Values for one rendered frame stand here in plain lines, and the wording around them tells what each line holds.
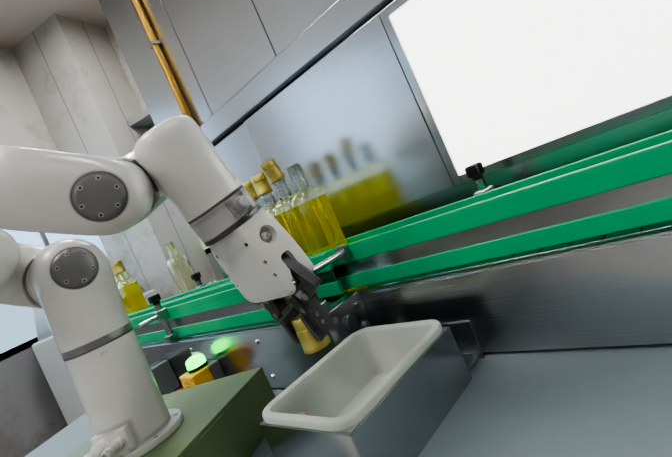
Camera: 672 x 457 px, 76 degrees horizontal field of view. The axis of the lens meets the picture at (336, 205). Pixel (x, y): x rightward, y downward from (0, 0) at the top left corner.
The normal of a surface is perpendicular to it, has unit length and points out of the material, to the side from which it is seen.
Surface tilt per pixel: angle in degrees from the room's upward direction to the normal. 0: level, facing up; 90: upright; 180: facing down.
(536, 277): 90
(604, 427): 0
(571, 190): 90
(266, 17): 90
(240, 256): 106
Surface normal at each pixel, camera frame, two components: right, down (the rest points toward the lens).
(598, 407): -0.40, -0.91
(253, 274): -0.46, 0.55
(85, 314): 0.45, -0.11
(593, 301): -0.63, 0.29
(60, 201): 0.26, 0.14
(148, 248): -0.29, 0.15
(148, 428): 0.71, -0.29
